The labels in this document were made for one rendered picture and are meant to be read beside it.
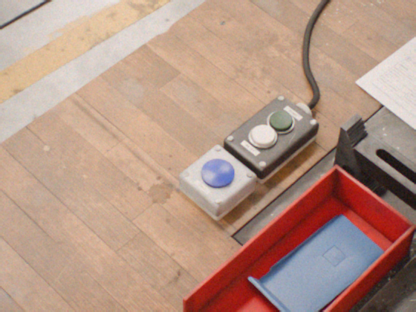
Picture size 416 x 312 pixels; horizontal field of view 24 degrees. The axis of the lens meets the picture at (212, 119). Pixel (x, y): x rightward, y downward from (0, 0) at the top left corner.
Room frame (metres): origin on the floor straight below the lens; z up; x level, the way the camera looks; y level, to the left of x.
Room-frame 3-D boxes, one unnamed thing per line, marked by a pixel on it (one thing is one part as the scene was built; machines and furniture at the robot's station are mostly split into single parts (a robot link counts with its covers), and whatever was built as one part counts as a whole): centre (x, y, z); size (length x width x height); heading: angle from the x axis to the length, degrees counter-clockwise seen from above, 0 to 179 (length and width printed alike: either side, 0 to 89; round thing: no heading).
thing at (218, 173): (0.68, -0.01, 0.93); 0.04 x 0.04 x 0.02
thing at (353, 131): (0.70, -0.18, 0.95); 0.06 x 0.03 x 0.09; 46
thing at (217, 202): (0.68, -0.01, 0.90); 0.07 x 0.07 x 0.06; 46
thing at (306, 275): (0.57, -0.12, 0.92); 0.15 x 0.07 x 0.03; 133
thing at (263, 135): (0.74, -0.06, 0.93); 0.03 x 0.03 x 0.02
